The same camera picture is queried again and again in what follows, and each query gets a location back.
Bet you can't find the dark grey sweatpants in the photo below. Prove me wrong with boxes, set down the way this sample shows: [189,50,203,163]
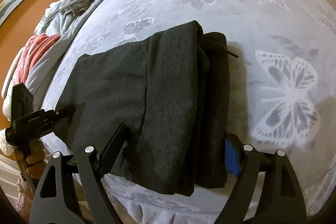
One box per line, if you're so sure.
[55,21,230,196]

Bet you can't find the person's left hand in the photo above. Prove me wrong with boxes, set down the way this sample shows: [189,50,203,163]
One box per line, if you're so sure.
[13,139,46,180]

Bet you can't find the beige pillow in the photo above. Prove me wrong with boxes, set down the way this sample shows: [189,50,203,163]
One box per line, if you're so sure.
[1,48,23,122]

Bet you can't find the coral pink blanket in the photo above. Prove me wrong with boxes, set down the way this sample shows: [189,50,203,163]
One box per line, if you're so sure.
[13,33,61,85]

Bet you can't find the grey butterfly bed sheet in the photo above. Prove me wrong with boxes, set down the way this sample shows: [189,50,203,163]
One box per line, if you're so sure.
[42,0,335,223]

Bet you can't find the grey duvet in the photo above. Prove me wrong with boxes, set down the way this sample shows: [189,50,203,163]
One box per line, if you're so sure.
[25,0,104,110]

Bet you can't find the crumpled grey garment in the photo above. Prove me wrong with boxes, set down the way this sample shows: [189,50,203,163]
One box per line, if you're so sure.
[59,0,94,17]

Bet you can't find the feather wall painting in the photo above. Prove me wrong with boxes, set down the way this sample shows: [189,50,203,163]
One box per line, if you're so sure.
[0,0,36,27]

